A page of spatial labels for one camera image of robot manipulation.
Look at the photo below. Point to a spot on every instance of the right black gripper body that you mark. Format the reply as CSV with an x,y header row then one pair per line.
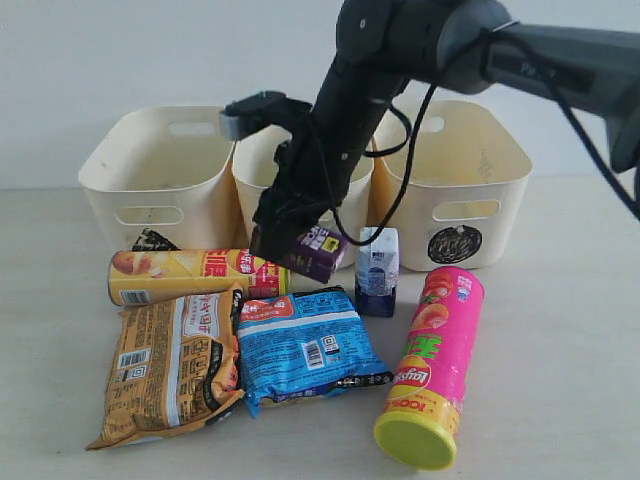
x,y
307,179

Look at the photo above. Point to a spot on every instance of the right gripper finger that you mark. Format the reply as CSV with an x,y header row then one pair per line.
x,y
274,241

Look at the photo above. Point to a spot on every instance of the white blue milk carton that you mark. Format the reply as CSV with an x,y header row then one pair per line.
x,y
376,275

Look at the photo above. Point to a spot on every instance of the cream plastic bin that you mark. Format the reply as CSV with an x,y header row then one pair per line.
x,y
254,170
167,170
467,181

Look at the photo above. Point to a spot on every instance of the orange noodle packet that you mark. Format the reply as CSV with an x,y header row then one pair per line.
x,y
176,369

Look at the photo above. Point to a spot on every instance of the purple drink carton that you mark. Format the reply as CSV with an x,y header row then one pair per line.
x,y
316,254

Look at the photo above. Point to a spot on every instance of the blue noodle packet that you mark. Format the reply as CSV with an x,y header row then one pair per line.
x,y
303,346

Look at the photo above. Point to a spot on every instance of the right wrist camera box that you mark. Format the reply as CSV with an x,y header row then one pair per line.
x,y
243,118

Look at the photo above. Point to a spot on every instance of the middle cream plastic bin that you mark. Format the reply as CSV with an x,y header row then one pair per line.
x,y
254,170

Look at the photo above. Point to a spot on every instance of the left cream plastic bin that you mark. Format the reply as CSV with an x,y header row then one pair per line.
x,y
167,170

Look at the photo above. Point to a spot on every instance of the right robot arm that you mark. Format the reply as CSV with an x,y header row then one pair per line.
x,y
462,46

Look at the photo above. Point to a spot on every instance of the yellow chips can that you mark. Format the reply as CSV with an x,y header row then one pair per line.
x,y
146,277

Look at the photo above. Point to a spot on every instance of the right cream plastic bin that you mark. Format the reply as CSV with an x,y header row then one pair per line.
x,y
467,181

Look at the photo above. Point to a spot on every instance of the pink Lays chips can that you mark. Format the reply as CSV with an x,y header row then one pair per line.
x,y
421,415

